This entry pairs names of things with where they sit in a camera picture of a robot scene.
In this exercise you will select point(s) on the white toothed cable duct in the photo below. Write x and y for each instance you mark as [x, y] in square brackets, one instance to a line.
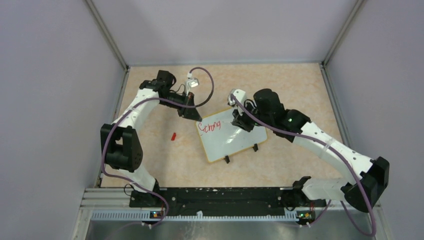
[148, 216]

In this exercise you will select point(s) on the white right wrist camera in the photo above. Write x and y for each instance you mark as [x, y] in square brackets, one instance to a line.
[236, 94]

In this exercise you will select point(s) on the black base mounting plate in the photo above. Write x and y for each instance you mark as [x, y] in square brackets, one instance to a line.
[232, 209]

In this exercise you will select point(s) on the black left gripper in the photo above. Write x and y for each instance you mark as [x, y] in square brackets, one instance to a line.
[187, 109]

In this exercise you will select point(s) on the yellow framed whiteboard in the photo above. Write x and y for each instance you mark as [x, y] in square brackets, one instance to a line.
[220, 138]

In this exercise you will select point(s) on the red marker cap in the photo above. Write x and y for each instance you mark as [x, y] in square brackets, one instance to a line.
[173, 136]

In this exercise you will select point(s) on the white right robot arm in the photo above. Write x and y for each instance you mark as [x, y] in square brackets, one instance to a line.
[363, 179]

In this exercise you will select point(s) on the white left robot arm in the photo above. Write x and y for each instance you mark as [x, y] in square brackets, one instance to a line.
[121, 148]

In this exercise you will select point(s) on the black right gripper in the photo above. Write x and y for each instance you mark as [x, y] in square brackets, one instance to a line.
[240, 120]

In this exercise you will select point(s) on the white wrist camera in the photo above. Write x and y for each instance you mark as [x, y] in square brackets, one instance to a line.
[236, 94]
[190, 83]

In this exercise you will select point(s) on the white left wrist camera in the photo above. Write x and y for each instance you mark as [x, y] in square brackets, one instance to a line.
[190, 83]

